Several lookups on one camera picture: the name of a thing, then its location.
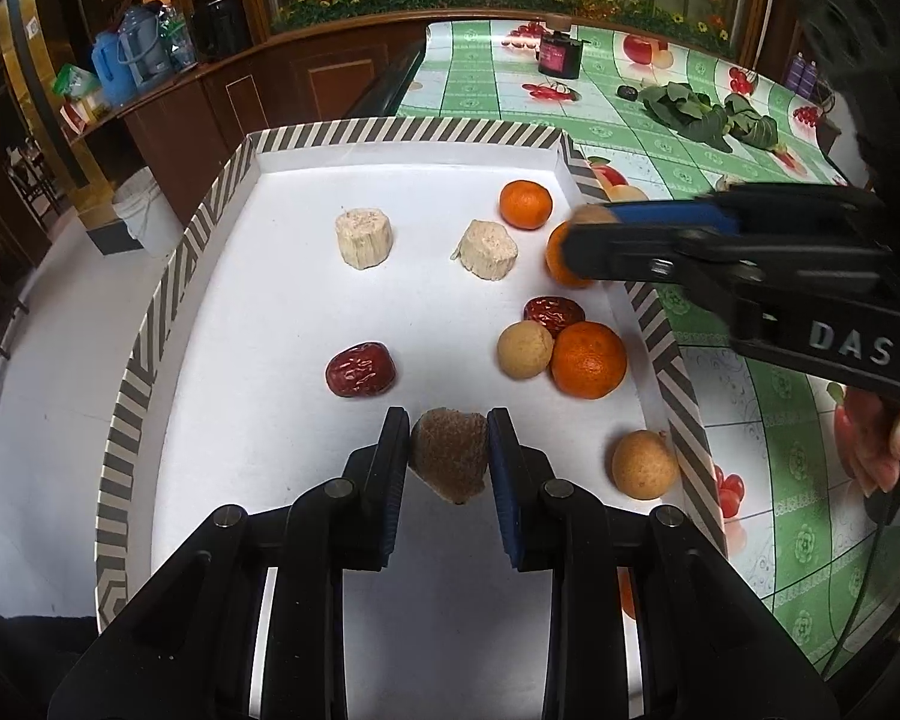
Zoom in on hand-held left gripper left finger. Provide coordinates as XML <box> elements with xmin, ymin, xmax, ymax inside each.
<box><xmin>52</xmin><ymin>406</ymin><xmax>412</xmax><ymax>720</ymax></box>

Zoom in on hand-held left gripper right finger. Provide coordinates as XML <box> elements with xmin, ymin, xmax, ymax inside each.
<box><xmin>486</xmin><ymin>406</ymin><xmax>833</xmax><ymax>720</ymax></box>

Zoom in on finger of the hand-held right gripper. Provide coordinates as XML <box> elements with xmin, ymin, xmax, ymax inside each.
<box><xmin>561</xmin><ymin>220</ymin><xmax>692</xmax><ymax>284</ymax></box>
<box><xmin>606</xmin><ymin>191</ymin><xmax>745</xmax><ymax>235</ymax></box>

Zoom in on brown textured wedge piece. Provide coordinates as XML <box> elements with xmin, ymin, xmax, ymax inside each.
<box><xmin>409</xmin><ymin>406</ymin><xmax>490</xmax><ymax>505</ymax></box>

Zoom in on bright orange tangerine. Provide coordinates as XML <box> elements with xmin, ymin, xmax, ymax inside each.
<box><xmin>499</xmin><ymin>180</ymin><xmax>554</xmax><ymax>230</ymax></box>
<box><xmin>550</xmin><ymin>321</ymin><xmax>629</xmax><ymax>400</ymax></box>
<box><xmin>544</xmin><ymin>221</ymin><xmax>597</xmax><ymax>290</ymax></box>

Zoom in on red jujube date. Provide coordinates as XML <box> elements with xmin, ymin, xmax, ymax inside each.
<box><xmin>523</xmin><ymin>295</ymin><xmax>587</xmax><ymax>338</ymax></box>
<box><xmin>325</xmin><ymin>342</ymin><xmax>398</xmax><ymax>398</ymax></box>

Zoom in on tan longan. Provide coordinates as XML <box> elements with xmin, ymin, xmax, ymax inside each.
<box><xmin>611</xmin><ymin>429</ymin><xmax>680</xmax><ymax>500</ymax></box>
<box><xmin>496</xmin><ymin>321</ymin><xmax>554</xmax><ymax>381</ymax></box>

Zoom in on white tray with striped rim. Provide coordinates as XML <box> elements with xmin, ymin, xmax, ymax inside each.
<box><xmin>94</xmin><ymin>118</ymin><xmax>728</xmax><ymax>720</ymax></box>

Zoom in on person's right hand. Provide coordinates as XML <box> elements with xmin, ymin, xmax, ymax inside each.
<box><xmin>832</xmin><ymin>386</ymin><xmax>900</xmax><ymax>500</ymax></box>

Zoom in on green leafy vegetable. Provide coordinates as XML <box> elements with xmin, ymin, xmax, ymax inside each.
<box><xmin>722</xmin><ymin>94</ymin><xmax>781</xmax><ymax>151</ymax></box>
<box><xmin>640</xmin><ymin>81</ymin><xmax>728</xmax><ymax>151</ymax></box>

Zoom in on green checked fruit-print tablecloth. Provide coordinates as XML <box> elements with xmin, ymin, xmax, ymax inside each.
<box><xmin>394</xmin><ymin>19</ymin><xmax>900</xmax><ymax>680</ymax></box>

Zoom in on black bottle with pink label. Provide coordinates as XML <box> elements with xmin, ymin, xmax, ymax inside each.
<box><xmin>536</xmin><ymin>30</ymin><xmax>584</xmax><ymax>81</ymax></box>

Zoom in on white plastic bucket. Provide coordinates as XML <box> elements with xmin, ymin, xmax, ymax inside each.
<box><xmin>111</xmin><ymin>169</ymin><xmax>185</xmax><ymax>256</ymax></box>

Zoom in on brown wooden cabinet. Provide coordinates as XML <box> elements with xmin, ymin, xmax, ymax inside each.
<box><xmin>67</xmin><ymin>11</ymin><xmax>436</xmax><ymax>218</ymax></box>

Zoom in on black jug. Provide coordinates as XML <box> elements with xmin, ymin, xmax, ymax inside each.
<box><xmin>195</xmin><ymin>0</ymin><xmax>252</xmax><ymax>61</ymax></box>

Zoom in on dark wooden chair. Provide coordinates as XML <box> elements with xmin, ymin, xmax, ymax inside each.
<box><xmin>4</xmin><ymin>139</ymin><xmax>65</xmax><ymax>222</ymax></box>

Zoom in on yellow and red packet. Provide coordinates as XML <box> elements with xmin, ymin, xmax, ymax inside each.
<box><xmin>60</xmin><ymin>94</ymin><xmax>110</xmax><ymax>132</ymax></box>

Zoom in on green plastic bottle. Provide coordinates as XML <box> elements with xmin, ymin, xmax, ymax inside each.
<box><xmin>157</xmin><ymin>6</ymin><xmax>196</xmax><ymax>72</ymax></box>

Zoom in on blue thermos jug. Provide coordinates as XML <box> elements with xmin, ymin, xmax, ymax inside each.
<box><xmin>91</xmin><ymin>31</ymin><xmax>140</xmax><ymax>107</ymax></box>

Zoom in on green packet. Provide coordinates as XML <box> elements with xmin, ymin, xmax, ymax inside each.
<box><xmin>54</xmin><ymin>64</ymin><xmax>102</xmax><ymax>100</ymax></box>

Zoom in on black cable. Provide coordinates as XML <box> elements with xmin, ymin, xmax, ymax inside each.
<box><xmin>821</xmin><ymin>499</ymin><xmax>890</xmax><ymax>680</ymax></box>

